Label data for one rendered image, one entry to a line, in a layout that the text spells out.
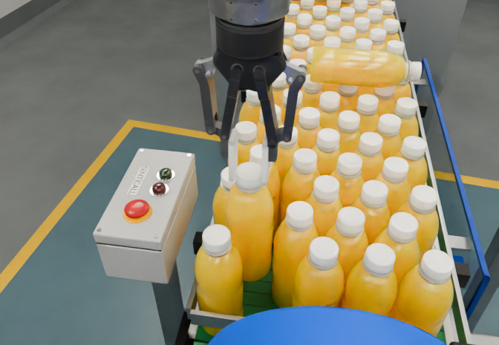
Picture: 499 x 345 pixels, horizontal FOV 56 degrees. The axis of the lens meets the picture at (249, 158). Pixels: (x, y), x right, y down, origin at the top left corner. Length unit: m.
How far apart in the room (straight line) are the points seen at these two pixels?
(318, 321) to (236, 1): 0.31
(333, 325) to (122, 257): 0.38
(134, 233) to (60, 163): 2.01
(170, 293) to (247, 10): 0.59
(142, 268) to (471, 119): 2.61
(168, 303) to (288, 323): 0.53
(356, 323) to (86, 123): 2.61
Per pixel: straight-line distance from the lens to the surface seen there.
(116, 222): 0.71
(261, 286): 0.86
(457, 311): 0.81
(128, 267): 0.74
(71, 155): 2.71
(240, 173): 0.64
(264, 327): 0.45
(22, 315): 2.07
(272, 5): 0.48
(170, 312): 0.97
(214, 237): 0.65
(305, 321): 0.44
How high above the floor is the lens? 1.60
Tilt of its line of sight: 40 degrees down
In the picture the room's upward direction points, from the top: straight up
